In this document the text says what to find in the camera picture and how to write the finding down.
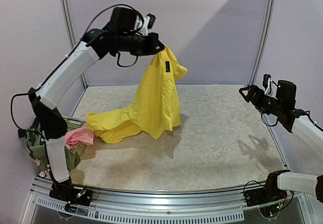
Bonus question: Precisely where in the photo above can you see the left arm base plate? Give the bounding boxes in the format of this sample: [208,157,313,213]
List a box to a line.
[49,183,93,206]

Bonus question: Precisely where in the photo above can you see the olive green garment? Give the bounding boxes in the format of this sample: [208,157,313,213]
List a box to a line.
[25,119,81,172]

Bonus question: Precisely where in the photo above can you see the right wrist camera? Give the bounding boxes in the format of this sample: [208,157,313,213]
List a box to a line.
[262,74,272,95]

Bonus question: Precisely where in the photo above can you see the pink garment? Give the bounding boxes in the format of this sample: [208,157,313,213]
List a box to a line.
[65,127,94,149]

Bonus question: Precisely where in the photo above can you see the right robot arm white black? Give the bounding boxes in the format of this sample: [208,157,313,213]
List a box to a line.
[239,74,322,205]

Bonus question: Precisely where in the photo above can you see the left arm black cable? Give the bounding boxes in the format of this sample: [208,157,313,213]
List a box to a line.
[10,4,142,131]

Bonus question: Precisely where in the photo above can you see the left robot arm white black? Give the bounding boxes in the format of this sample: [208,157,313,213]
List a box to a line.
[29,4,165,201]

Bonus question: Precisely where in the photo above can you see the aluminium front rail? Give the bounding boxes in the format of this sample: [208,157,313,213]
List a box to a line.
[22,178,315,223]

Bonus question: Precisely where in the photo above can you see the yellow shorts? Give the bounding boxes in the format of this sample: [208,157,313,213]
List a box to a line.
[86,47,188,144]

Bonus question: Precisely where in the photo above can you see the right aluminium frame post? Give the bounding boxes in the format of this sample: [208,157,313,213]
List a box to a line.
[248,0,275,85]

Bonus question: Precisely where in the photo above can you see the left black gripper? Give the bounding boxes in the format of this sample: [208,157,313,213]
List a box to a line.
[119,31,166,56]

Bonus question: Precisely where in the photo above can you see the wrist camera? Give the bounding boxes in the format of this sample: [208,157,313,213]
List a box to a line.
[262,74,272,95]
[134,14,156,36]

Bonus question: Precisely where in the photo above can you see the beige plastic laundry basket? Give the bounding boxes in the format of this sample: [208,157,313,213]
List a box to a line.
[63,116,86,155]

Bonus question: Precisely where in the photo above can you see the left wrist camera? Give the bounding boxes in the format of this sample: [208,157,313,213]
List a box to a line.
[134,14,156,36]

